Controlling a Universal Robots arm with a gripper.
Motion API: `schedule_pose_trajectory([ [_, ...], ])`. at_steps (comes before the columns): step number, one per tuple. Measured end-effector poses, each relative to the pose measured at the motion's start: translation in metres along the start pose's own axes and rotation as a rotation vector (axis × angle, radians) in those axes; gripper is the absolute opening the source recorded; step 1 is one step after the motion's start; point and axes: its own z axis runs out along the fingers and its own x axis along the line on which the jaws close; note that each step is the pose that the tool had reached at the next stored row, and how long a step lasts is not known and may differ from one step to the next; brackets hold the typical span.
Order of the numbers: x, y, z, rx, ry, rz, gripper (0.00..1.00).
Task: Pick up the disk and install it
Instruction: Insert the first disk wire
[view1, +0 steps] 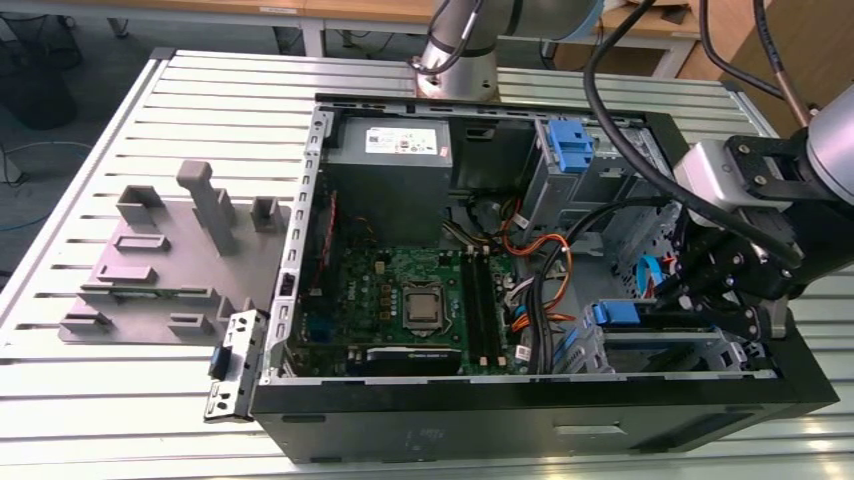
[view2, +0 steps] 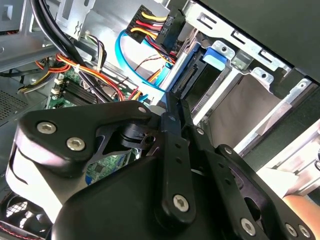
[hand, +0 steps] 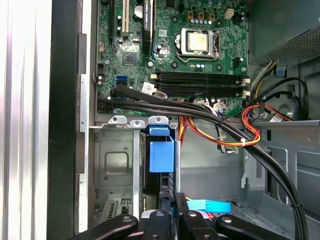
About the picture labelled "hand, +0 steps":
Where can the black expansion slot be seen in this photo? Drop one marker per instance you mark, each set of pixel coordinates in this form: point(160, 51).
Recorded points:
point(113, 20)

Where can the metal socket cover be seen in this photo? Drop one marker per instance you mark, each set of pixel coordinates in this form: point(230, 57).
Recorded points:
point(197, 54)

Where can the white power socket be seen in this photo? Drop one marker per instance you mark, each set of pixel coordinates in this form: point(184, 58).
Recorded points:
point(229, 13)

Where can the grey power supply unit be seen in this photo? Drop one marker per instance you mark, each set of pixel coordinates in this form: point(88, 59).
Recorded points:
point(275, 25)

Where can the silver coin battery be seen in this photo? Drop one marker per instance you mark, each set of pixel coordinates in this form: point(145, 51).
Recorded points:
point(138, 11)

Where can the green motherboard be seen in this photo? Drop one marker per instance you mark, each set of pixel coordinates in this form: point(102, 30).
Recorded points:
point(170, 15)

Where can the hard disk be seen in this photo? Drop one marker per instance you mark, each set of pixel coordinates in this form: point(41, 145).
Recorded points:
point(161, 155)

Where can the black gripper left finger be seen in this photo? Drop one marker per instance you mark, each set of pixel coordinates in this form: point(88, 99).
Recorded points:
point(160, 225)

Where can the white expansion slot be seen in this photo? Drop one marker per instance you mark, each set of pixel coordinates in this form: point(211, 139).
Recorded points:
point(125, 15)

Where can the silver CPU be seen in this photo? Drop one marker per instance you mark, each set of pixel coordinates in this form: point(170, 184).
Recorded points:
point(198, 41)

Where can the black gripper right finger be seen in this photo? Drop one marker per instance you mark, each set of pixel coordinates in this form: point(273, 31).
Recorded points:
point(195, 225)

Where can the black chipset chip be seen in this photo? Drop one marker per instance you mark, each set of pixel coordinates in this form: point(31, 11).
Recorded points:
point(129, 58)

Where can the black graphics card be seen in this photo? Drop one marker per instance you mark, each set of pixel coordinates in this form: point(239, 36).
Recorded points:
point(149, 25)

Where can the black RAM slot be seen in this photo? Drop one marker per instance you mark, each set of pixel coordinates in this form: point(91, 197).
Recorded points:
point(200, 93)
point(200, 87)
point(200, 74)
point(200, 79)

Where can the CPU socket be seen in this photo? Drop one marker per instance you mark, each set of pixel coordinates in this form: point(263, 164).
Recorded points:
point(178, 42)

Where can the metal disk bay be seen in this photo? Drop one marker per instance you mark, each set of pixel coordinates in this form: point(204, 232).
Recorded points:
point(136, 160)

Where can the black PC case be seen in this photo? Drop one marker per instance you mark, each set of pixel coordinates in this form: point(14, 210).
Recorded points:
point(62, 100)

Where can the blue data port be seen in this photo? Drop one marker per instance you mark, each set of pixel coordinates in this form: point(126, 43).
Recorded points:
point(121, 78)

